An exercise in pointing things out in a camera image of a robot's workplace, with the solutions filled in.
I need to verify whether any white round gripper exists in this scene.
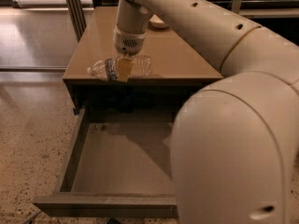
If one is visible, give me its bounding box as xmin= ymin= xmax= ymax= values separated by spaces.
xmin=113 ymin=26 xmax=146 ymax=82

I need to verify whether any clear plastic water bottle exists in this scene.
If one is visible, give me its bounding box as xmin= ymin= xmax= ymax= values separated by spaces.
xmin=87 ymin=56 xmax=152 ymax=81

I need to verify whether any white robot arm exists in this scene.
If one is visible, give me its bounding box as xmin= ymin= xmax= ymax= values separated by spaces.
xmin=127 ymin=0 xmax=299 ymax=224

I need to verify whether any tan drawer cabinet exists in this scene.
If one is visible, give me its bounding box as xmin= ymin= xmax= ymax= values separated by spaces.
xmin=63 ymin=7 xmax=221 ymax=111

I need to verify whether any white ceramic bowl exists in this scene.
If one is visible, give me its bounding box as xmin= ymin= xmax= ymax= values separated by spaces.
xmin=149 ymin=15 xmax=168 ymax=29

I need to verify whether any metal frame post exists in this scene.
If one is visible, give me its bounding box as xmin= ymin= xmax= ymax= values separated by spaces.
xmin=65 ymin=0 xmax=86 ymax=41

